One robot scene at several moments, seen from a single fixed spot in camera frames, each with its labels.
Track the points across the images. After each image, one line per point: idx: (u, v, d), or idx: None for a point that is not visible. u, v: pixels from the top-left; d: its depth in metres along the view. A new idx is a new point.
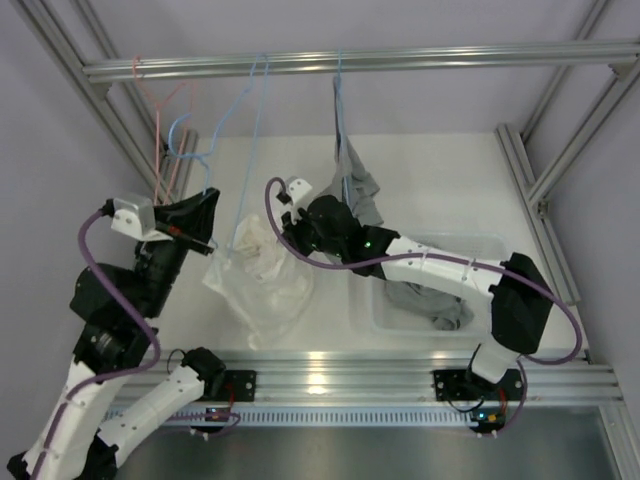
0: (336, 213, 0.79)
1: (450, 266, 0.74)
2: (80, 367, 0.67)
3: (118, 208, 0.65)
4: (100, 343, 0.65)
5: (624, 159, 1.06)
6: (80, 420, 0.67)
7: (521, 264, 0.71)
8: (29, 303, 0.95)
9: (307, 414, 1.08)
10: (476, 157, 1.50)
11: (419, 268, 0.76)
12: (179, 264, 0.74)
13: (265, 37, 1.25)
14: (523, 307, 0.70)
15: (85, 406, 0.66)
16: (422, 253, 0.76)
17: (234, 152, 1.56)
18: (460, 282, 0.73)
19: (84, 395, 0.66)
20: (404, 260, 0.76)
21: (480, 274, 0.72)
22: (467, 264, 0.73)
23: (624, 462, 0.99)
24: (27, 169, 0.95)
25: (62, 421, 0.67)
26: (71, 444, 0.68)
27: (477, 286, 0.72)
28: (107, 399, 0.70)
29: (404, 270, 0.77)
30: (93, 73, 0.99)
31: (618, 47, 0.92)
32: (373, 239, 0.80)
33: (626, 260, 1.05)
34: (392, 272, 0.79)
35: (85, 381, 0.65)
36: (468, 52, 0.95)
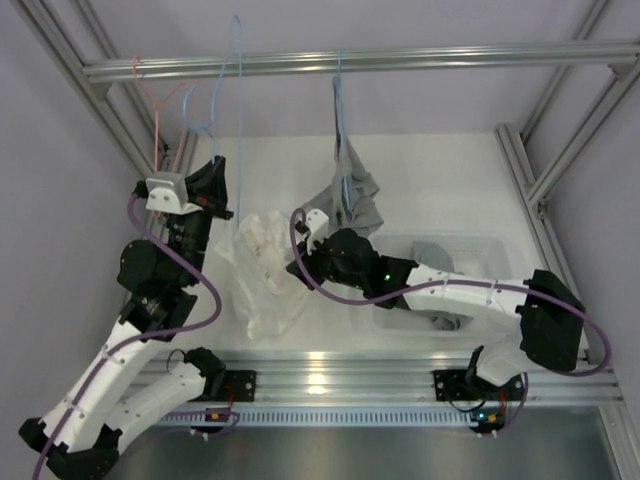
0: (358, 250, 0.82)
1: (474, 291, 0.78)
2: (125, 327, 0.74)
3: (154, 189, 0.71)
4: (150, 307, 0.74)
5: (624, 159, 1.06)
6: (116, 377, 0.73)
7: (546, 282, 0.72)
8: (30, 303, 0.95)
9: (307, 414, 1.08)
10: (476, 157, 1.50)
11: (441, 295, 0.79)
12: (207, 234, 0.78)
13: (265, 37, 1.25)
14: (555, 326, 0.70)
15: (125, 363, 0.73)
16: (443, 281, 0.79)
17: (234, 152, 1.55)
18: (486, 305, 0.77)
19: (124, 353, 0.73)
20: (427, 290, 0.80)
21: (504, 296, 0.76)
22: (490, 286, 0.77)
23: (624, 462, 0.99)
24: (27, 169, 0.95)
25: (98, 377, 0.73)
26: (101, 403, 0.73)
27: (503, 308, 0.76)
28: (141, 365, 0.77)
29: (427, 298, 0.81)
30: (93, 73, 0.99)
31: (619, 47, 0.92)
32: (393, 271, 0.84)
33: (626, 261, 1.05)
34: (415, 300, 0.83)
35: (130, 338, 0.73)
36: (469, 52, 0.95)
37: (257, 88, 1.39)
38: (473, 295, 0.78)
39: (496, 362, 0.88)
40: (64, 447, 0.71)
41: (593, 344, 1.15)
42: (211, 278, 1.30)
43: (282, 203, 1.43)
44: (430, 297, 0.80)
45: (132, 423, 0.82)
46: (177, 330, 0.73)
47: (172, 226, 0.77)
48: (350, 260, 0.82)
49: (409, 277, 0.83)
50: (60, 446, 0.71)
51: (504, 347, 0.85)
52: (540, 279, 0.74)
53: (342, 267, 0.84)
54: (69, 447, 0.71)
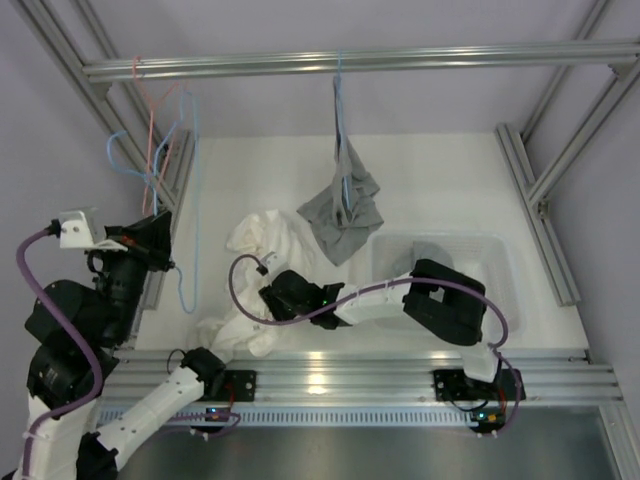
0: (292, 284, 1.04)
1: (375, 292, 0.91)
2: (35, 402, 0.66)
3: (65, 220, 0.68)
4: (49, 378, 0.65)
5: (624, 160, 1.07)
6: (51, 448, 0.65)
7: (425, 269, 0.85)
8: (29, 304, 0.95)
9: (307, 413, 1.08)
10: (476, 158, 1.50)
11: (359, 304, 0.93)
12: (138, 280, 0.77)
13: (265, 37, 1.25)
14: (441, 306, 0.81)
15: (51, 438, 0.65)
16: (356, 292, 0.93)
17: (234, 152, 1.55)
18: (385, 301, 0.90)
19: (46, 429, 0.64)
20: (347, 303, 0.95)
21: (395, 291, 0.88)
22: (383, 285, 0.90)
23: (624, 462, 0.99)
24: (27, 169, 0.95)
25: (34, 452, 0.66)
26: (47, 474, 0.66)
27: (394, 298, 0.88)
28: (78, 424, 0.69)
29: (352, 309, 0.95)
30: (93, 72, 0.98)
31: (619, 47, 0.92)
32: (327, 295, 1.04)
33: (626, 260, 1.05)
34: (350, 315, 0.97)
35: (41, 416, 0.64)
36: (468, 51, 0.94)
37: (257, 88, 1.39)
38: (376, 296, 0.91)
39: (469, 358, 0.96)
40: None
41: (594, 344, 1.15)
42: (211, 278, 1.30)
43: (282, 203, 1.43)
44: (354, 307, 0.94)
45: (129, 440, 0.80)
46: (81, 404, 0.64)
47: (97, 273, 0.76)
48: (288, 295, 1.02)
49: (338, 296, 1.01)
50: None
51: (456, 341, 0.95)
52: (421, 267, 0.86)
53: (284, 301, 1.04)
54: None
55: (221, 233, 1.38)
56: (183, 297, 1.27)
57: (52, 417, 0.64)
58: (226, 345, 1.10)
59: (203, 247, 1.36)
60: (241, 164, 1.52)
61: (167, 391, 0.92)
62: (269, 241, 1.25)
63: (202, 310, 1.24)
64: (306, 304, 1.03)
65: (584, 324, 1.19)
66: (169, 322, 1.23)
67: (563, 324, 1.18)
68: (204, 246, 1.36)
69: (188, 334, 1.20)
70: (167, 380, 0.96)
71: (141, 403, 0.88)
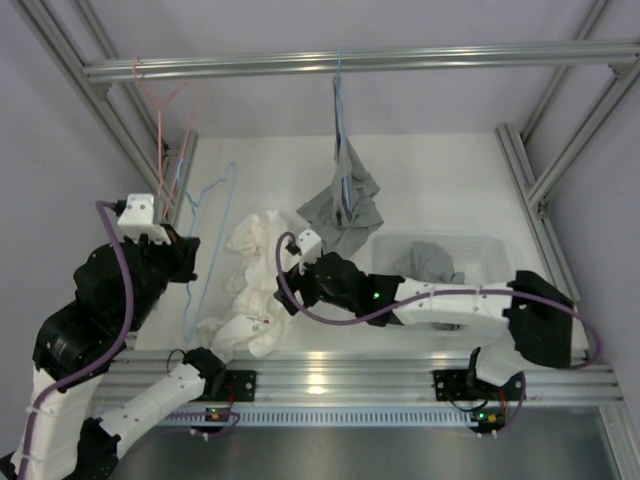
0: (342, 273, 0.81)
1: (461, 299, 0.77)
2: (41, 374, 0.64)
3: (133, 199, 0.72)
4: (56, 348, 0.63)
5: (624, 160, 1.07)
6: (54, 425, 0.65)
7: (528, 282, 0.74)
8: (29, 304, 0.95)
9: (307, 414, 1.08)
10: (476, 158, 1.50)
11: (431, 307, 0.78)
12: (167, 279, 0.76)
13: (266, 37, 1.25)
14: (543, 323, 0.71)
15: (55, 414, 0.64)
16: (430, 292, 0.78)
17: (234, 152, 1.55)
18: (474, 312, 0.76)
19: (50, 404, 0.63)
20: (414, 303, 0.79)
21: (490, 302, 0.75)
22: (475, 293, 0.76)
23: (623, 463, 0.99)
24: (27, 169, 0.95)
25: (36, 428, 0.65)
26: (51, 448, 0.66)
27: (490, 312, 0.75)
28: (82, 401, 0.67)
29: (417, 311, 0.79)
30: (93, 73, 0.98)
31: (619, 47, 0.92)
32: (381, 289, 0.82)
33: (627, 260, 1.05)
34: (406, 317, 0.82)
35: (46, 389, 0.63)
36: (468, 52, 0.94)
37: (257, 88, 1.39)
38: (460, 304, 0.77)
39: (494, 363, 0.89)
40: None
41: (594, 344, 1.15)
42: (211, 278, 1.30)
43: (283, 203, 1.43)
44: (422, 310, 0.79)
45: (133, 427, 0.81)
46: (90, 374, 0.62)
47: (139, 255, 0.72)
48: (337, 283, 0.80)
49: (398, 293, 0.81)
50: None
51: (500, 349, 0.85)
52: (523, 280, 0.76)
53: (328, 290, 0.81)
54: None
55: (221, 233, 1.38)
56: (183, 298, 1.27)
57: (59, 387, 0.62)
58: (226, 345, 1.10)
59: (203, 247, 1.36)
60: (242, 164, 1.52)
61: (168, 384, 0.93)
62: (269, 241, 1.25)
63: (202, 310, 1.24)
64: (355, 296, 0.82)
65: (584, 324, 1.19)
66: (169, 322, 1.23)
67: None
68: (205, 246, 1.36)
69: (188, 334, 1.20)
70: (169, 374, 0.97)
71: (146, 395, 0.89)
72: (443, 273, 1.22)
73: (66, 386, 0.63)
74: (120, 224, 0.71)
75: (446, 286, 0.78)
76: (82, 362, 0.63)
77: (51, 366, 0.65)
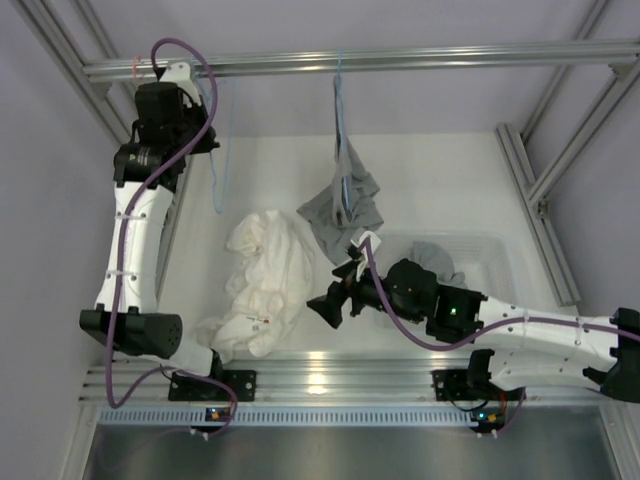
0: (422, 285, 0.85)
1: (560, 331, 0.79)
2: (126, 189, 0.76)
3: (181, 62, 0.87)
4: (140, 157, 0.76)
5: (624, 159, 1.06)
6: (146, 230, 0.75)
7: (631, 321, 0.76)
8: (30, 304, 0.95)
9: (307, 413, 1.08)
10: (475, 158, 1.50)
11: (522, 333, 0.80)
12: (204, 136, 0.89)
13: (266, 36, 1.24)
14: None
15: (147, 217, 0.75)
16: (524, 319, 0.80)
17: (234, 151, 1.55)
18: (574, 346, 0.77)
19: (143, 207, 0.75)
20: (505, 328, 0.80)
21: (593, 337, 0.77)
22: (577, 326, 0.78)
23: (623, 462, 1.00)
24: (27, 170, 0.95)
25: (129, 239, 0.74)
26: (144, 259, 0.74)
27: (595, 349, 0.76)
28: (161, 220, 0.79)
29: (506, 336, 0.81)
30: (93, 73, 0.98)
31: (618, 47, 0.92)
32: (457, 304, 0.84)
33: (627, 259, 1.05)
34: (486, 339, 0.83)
35: (139, 191, 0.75)
36: (466, 52, 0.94)
37: (257, 87, 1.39)
38: (556, 335, 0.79)
39: (532, 379, 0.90)
40: (134, 310, 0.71)
41: None
42: (211, 278, 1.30)
43: (283, 203, 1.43)
44: (510, 335, 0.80)
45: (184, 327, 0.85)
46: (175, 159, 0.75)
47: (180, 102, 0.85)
48: (416, 294, 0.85)
49: (480, 313, 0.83)
50: (130, 311, 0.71)
51: (554, 368, 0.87)
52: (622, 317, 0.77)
53: (406, 303, 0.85)
54: (139, 308, 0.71)
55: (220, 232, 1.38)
56: (182, 298, 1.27)
57: (151, 180, 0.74)
58: (227, 344, 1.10)
59: (203, 247, 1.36)
60: (240, 164, 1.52)
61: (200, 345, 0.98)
62: (269, 240, 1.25)
63: (202, 310, 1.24)
64: (431, 310, 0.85)
65: None
66: None
67: None
68: (205, 246, 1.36)
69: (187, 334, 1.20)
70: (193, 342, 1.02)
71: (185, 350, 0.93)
72: (443, 273, 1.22)
73: (154, 185, 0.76)
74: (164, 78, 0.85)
75: (540, 315, 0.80)
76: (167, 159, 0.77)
77: (132, 178, 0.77)
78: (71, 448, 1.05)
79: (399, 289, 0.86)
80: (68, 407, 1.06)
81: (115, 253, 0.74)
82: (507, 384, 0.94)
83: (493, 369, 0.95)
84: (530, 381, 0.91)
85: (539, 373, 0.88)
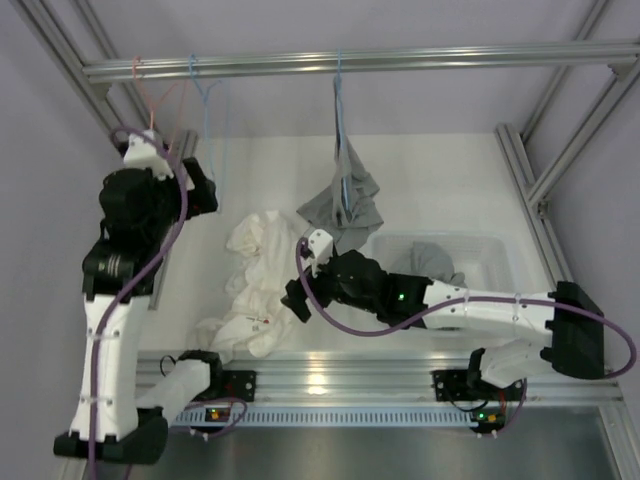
0: (368, 274, 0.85)
1: (497, 308, 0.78)
2: (97, 302, 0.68)
3: (134, 136, 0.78)
4: (110, 265, 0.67)
5: (624, 159, 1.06)
6: (120, 349, 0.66)
7: (570, 293, 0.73)
8: (30, 304, 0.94)
9: (307, 414, 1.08)
10: (476, 159, 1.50)
11: (463, 313, 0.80)
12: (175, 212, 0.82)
13: (265, 37, 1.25)
14: (585, 338, 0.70)
15: (121, 335, 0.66)
16: (464, 298, 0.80)
17: (234, 152, 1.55)
18: (512, 321, 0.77)
19: (115, 324, 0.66)
20: (447, 308, 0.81)
21: (530, 311, 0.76)
22: (515, 302, 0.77)
23: (623, 462, 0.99)
24: (28, 171, 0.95)
25: (101, 360, 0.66)
26: (120, 381, 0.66)
27: (531, 323, 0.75)
28: (137, 331, 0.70)
29: (449, 317, 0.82)
30: (93, 73, 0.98)
31: (619, 47, 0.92)
32: (406, 291, 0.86)
33: (627, 259, 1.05)
34: (434, 319, 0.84)
35: (109, 307, 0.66)
36: (468, 52, 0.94)
37: (257, 87, 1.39)
38: (495, 312, 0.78)
39: (506, 368, 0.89)
40: (112, 438, 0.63)
41: None
42: (211, 279, 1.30)
43: (283, 204, 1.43)
44: (452, 315, 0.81)
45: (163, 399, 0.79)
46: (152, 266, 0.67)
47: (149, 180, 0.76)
48: (360, 283, 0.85)
49: (426, 297, 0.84)
50: (107, 440, 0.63)
51: (519, 353, 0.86)
52: (563, 290, 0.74)
53: (352, 290, 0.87)
54: (118, 436, 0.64)
55: (220, 233, 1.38)
56: (182, 298, 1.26)
57: (124, 295, 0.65)
58: (226, 344, 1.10)
59: (203, 248, 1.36)
60: (240, 165, 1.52)
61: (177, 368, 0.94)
62: (268, 241, 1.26)
63: (202, 311, 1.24)
64: (378, 297, 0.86)
65: None
66: (169, 321, 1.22)
67: None
68: (205, 247, 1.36)
69: (187, 334, 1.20)
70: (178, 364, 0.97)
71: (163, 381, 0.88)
72: (443, 273, 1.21)
73: (128, 297, 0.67)
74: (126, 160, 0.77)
75: (480, 294, 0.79)
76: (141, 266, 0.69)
77: (103, 289, 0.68)
78: None
79: (346, 278, 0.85)
80: (67, 408, 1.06)
81: (88, 374, 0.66)
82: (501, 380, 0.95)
83: (483, 365, 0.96)
84: (522, 372, 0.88)
85: (511, 361, 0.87)
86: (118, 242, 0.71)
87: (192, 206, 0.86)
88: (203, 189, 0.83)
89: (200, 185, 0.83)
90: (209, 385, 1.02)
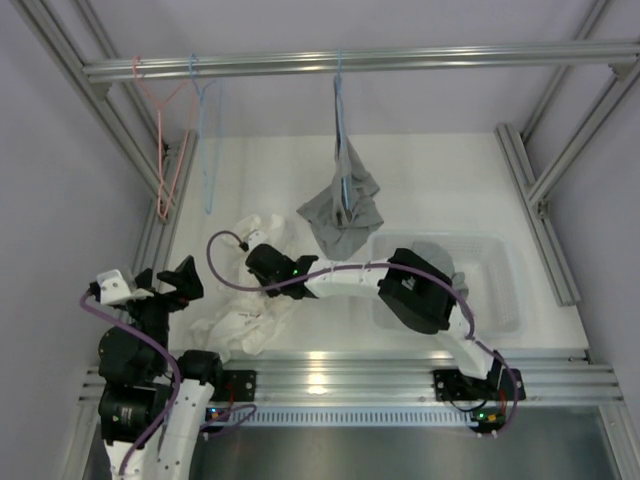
0: (263, 257, 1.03)
1: (351, 273, 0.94)
2: (116, 446, 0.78)
3: (102, 279, 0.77)
4: (124, 416, 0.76)
5: (623, 159, 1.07)
6: None
7: (404, 257, 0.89)
8: (30, 303, 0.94)
9: (308, 414, 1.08)
10: (476, 158, 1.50)
11: (331, 279, 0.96)
12: (164, 321, 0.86)
13: (266, 37, 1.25)
14: (414, 293, 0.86)
15: (140, 471, 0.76)
16: (331, 268, 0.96)
17: (234, 152, 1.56)
18: (360, 283, 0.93)
19: (134, 464, 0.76)
20: (320, 277, 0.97)
21: (372, 274, 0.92)
22: (361, 267, 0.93)
23: (624, 462, 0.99)
24: (29, 170, 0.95)
25: None
26: None
27: (371, 282, 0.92)
28: (154, 454, 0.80)
29: (323, 283, 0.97)
30: (93, 73, 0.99)
31: (619, 47, 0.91)
32: (299, 266, 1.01)
33: (626, 259, 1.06)
34: (317, 289, 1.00)
35: (127, 452, 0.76)
36: (468, 52, 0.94)
37: (257, 87, 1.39)
38: (351, 276, 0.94)
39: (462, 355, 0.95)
40: None
41: (594, 344, 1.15)
42: (211, 278, 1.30)
43: (282, 203, 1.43)
44: (323, 282, 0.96)
45: (176, 473, 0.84)
46: (164, 414, 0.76)
47: (132, 311, 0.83)
48: (259, 267, 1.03)
49: (310, 268, 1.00)
50: None
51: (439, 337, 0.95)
52: (401, 256, 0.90)
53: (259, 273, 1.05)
54: None
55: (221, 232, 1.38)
56: None
57: (140, 443, 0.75)
58: (226, 343, 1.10)
59: (203, 248, 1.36)
60: (239, 164, 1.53)
61: (177, 409, 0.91)
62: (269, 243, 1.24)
63: (201, 311, 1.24)
64: (278, 274, 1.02)
65: (584, 324, 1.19)
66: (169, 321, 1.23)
67: (563, 325, 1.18)
68: (205, 247, 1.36)
69: (186, 333, 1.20)
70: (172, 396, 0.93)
71: (166, 434, 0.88)
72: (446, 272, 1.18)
73: (143, 443, 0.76)
74: (103, 304, 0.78)
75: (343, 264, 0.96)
76: (151, 413, 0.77)
77: (120, 435, 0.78)
78: (71, 447, 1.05)
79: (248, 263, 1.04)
80: (67, 407, 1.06)
81: None
82: (482, 367, 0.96)
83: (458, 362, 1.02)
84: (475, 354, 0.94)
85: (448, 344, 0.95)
86: (126, 388, 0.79)
87: (179, 298, 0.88)
88: (188, 287, 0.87)
89: (183, 285, 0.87)
90: (214, 388, 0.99)
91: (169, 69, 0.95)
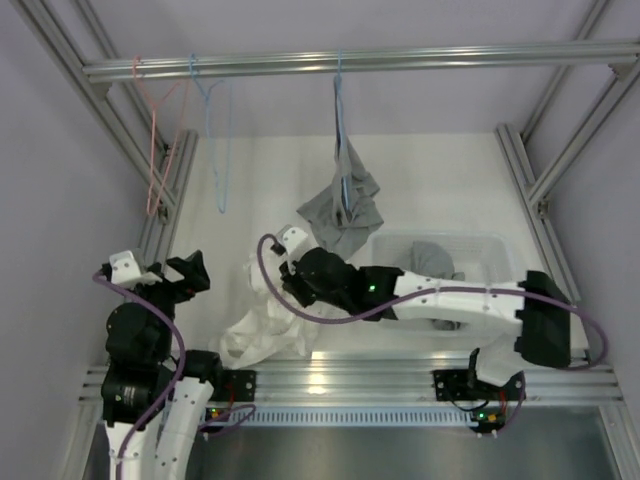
0: (327, 266, 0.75)
1: (467, 298, 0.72)
2: (116, 428, 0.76)
3: (115, 259, 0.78)
4: (126, 396, 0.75)
5: (623, 159, 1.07)
6: (139, 471, 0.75)
7: (541, 283, 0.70)
8: (31, 303, 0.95)
9: (304, 413, 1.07)
10: (476, 158, 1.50)
11: (434, 304, 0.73)
12: (168, 310, 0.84)
13: (266, 37, 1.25)
14: (556, 329, 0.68)
15: (139, 455, 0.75)
16: (435, 288, 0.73)
17: (234, 152, 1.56)
18: (484, 312, 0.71)
19: (134, 447, 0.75)
20: (417, 299, 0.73)
21: (502, 301, 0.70)
22: (485, 291, 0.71)
23: (623, 462, 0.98)
24: (28, 170, 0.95)
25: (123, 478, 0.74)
26: None
27: (502, 313, 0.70)
28: (153, 447, 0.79)
29: (417, 308, 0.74)
30: (93, 73, 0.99)
31: (619, 47, 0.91)
32: (376, 281, 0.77)
33: (626, 259, 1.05)
34: (404, 312, 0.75)
35: (128, 434, 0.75)
36: (468, 52, 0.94)
37: (257, 87, 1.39)
38: (467, 302, 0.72)
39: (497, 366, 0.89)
40: None
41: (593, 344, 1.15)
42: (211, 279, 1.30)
43: (282, 203, 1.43)
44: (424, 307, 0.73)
45: (172, 470, 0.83)
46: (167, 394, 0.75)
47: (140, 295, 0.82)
48: (321, 277, 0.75)
49: (398, 288, 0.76)
50: None
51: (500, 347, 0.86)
52: (532, 280, 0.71)
53: (313, 286, 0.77)
54: None
55: (221, 232, 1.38)
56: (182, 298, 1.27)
57: (141, 424, 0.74)
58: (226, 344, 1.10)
59: (203, 248, 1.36)
60: (239, 164, 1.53)
61: (177, 408, 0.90)
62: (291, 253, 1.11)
63: (202, 311, 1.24)
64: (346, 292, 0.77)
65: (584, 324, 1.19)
66: None
67: None
68: (205, 248, 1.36)
69: (186, 333, 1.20)
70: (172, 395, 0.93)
71: (165, 431, 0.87)
72: (443, 272, 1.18)
73: (144, 425, 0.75)
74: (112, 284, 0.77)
75: (451, 283, 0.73)
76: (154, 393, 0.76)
77: (121, 416, 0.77)
78: (71, 447, 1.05)
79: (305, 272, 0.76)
80: (67, 407, 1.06)
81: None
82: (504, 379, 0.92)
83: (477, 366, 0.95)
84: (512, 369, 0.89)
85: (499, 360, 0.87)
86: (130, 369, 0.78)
87: (186, 289, 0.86)
88: (198, 278, 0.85)
89: (192, 276, 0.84)
90: (214, 388, 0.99)
91: (169, 69, 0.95)
